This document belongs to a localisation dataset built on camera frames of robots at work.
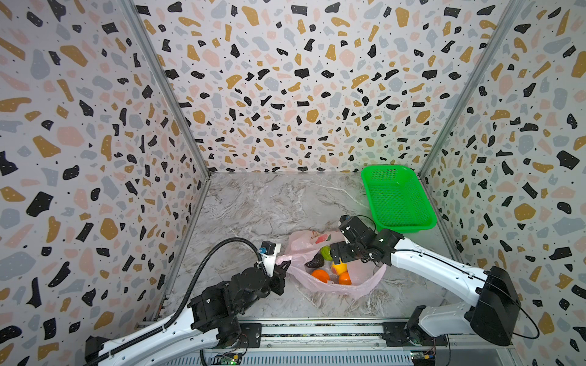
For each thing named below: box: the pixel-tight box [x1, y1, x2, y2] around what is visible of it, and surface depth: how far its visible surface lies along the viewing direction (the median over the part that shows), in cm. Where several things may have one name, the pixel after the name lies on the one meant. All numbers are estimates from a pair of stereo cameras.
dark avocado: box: [305, 248, 325, 269], surface depth 87 cm
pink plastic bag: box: [275, 230, 387, 299], surface depth 72 cm
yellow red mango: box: [331, 257, 348, 276], surface depth 85 cm
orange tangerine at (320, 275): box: [311, 269, 331, 283], surface depth 86 cm
